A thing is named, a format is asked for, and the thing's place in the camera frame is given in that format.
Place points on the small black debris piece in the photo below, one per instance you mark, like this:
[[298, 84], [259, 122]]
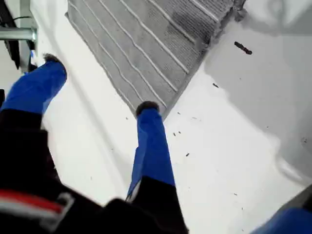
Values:
[[242, 47]]

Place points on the grey white striped towel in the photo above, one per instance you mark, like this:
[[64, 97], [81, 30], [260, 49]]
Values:
[[146, 48]]

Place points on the steel bracket plate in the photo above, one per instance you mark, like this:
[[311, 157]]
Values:
[[17, 34]]

